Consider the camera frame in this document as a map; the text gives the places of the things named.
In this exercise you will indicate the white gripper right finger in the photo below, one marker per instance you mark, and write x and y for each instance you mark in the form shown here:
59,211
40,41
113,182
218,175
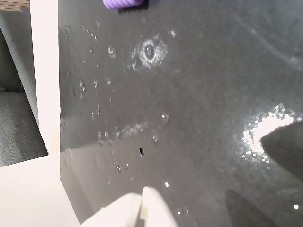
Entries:
157,210

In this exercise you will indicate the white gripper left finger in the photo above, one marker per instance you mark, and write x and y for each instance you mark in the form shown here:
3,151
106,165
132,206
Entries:
120,210

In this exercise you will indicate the purple ribbed pen grip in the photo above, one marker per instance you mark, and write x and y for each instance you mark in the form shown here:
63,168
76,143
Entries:
123,3

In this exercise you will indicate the black table mat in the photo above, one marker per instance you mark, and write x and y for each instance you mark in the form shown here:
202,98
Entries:
201,99

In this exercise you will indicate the wooden furniture piece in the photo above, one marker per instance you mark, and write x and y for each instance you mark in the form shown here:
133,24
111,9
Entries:
11,4

